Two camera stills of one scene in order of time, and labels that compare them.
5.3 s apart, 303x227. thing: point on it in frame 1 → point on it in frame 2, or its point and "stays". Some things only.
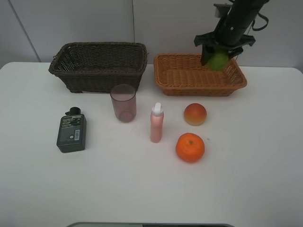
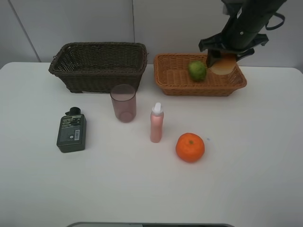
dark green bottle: x=71 y=135 stays
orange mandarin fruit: x=190 y=147 stays
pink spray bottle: x=156 y=126 stays
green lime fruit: x=218 y=61 → x=197 y=70
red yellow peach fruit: x=195 y=114 → x=226 y=65
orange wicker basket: x=184 y=74 stays
